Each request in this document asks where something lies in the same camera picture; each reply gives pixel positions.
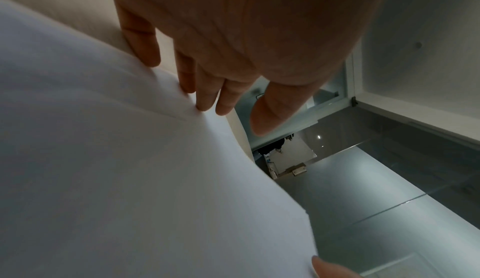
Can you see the person's left hand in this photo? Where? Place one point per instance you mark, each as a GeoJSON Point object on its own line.
{"type": "Point", "coordinates": [262, 27]}

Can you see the person's right hand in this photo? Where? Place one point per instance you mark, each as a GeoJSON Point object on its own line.
{"type": "Point", "coordinates": [332, 269]}

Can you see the white bed sheet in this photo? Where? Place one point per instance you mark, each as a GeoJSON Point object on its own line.
{"type": "Point", "coordinates": [112, 152]}

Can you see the metal hinge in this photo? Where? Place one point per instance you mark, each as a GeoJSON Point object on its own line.
{"type": "Point", "coordinates": [298, 170]}

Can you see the white board panel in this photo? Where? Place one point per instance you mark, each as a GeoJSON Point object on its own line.
{"type": "Point", "coordinates": [294, 152]}

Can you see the white cabinet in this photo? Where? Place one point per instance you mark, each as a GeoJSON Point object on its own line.
{"type": "Point", "coordinates": [412, 72]}

